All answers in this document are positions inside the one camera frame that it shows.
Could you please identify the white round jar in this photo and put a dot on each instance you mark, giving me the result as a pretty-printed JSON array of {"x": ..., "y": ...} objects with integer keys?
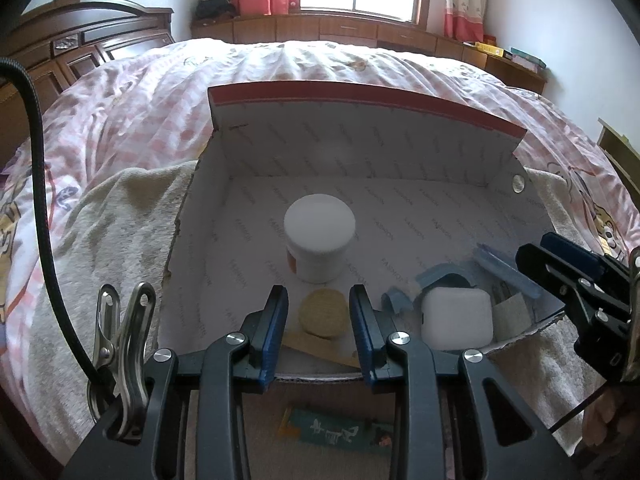
[{"x": 320, "y": 230}]

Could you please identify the white rounded square case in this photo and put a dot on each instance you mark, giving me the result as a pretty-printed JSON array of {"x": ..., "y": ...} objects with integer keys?
[{"x": 455, "y": 317}]

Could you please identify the books on window ledge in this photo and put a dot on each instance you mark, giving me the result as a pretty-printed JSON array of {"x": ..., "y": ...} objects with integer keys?
[{"x": 527, "y": 57}]

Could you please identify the yellow book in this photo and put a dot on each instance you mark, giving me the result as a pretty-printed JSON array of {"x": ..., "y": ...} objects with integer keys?
[{"x": 490, "y": 48}]

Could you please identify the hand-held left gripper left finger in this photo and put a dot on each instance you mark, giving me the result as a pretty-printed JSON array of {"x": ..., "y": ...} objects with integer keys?
[{"x": 275, "y": 332}]

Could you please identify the tan flat piece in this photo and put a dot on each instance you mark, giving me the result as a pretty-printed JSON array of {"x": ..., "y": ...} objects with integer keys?
[{"x": 511, "y": 316}]

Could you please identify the dark object on cabinet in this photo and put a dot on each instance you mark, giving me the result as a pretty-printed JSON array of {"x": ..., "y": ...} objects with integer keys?
[{"x": 215, "y": 9}]

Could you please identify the dark wooden headboard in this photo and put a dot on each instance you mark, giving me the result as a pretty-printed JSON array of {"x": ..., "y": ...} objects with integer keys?
[{"x": 75, "y": 45}]

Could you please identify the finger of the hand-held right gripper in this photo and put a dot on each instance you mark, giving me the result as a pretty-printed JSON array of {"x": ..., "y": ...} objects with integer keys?
[
  {"x": 565, "y": 250},
  {"x": 542, "y": 265}
]

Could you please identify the blue-grey oval plastic part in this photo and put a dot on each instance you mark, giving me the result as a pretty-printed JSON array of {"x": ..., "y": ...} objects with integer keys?
[{"x": 505, "y": 272}]

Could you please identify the round tan disc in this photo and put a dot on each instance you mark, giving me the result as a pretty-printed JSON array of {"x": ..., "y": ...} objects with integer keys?
[{"x": 322, "y": 312}]

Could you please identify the wooden window cabinet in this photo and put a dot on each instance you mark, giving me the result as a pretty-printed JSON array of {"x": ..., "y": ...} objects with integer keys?
[{"x": 350, "y": 27}]

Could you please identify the light wooden piece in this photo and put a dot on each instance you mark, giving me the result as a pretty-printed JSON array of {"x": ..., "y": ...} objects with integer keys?
[{"x": 320, "y": 349}]

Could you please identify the green packet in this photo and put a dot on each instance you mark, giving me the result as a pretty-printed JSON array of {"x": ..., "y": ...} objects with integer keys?
[{"x": 340, "y": 430}]

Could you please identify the person's right hand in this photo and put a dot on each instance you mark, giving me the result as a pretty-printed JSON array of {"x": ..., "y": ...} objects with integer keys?
[{"x": 605, "y": 417}]

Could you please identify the small blue plastic piece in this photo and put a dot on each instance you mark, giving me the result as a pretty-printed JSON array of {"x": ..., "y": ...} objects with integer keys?
[{"x": 397, "y": 301}]

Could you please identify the pink printed blanket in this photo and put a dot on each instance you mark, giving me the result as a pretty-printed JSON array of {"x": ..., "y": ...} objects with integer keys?
[{"x": 150, "y": 110}]

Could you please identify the white towel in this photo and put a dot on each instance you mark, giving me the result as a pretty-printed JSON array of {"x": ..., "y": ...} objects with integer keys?
[{"x": 100, "y": 260}]

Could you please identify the light wooden furniture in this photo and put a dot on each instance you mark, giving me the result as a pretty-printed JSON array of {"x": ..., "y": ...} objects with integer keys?
[{"x": 620, "y": 145}]

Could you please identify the small brown box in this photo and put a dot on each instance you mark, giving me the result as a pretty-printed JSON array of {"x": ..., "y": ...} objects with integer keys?
[{"x": 294, "y": 2}]

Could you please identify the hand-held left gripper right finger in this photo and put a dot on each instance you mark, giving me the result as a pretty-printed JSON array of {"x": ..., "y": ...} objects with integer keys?
[{"x": 361, "y": 332}]

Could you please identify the white cardboard box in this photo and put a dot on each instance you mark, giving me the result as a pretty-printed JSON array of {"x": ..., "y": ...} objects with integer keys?
[{"x": 400, "y": 200}]

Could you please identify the metal spring clip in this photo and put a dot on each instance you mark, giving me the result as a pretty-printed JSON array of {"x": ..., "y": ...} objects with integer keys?
[{"x": 135, "y": 320}]

